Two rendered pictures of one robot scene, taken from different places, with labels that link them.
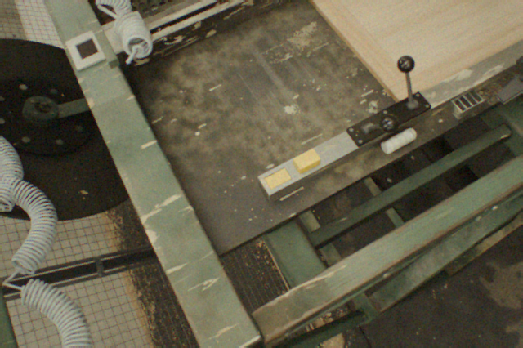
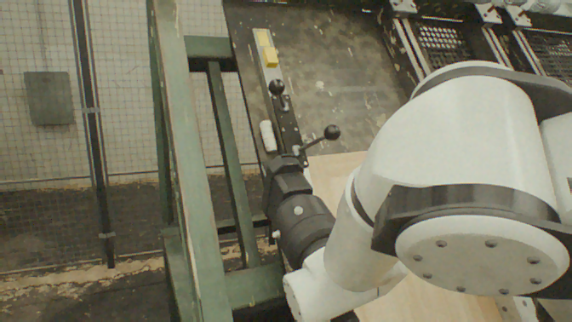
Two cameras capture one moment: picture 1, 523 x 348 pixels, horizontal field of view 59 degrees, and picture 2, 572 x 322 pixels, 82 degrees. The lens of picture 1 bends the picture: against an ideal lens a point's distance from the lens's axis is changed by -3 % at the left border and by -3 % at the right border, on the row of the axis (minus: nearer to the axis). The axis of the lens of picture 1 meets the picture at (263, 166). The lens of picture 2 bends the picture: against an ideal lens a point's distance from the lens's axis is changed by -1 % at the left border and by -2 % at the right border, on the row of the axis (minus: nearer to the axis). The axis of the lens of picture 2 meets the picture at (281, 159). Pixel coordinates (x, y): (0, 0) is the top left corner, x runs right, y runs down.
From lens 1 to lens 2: 84 cm
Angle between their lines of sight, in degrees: 30
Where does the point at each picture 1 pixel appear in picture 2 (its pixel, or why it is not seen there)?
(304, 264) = (196, 44)
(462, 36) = not seen: hidden behind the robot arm
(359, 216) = (218, 99)
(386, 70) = (339, 163)
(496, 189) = (189, 173)
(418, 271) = (179, 262)
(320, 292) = (166, 15)
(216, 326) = not seen: outside the picture
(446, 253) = (181, 280)
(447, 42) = not seen: hidden behind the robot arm
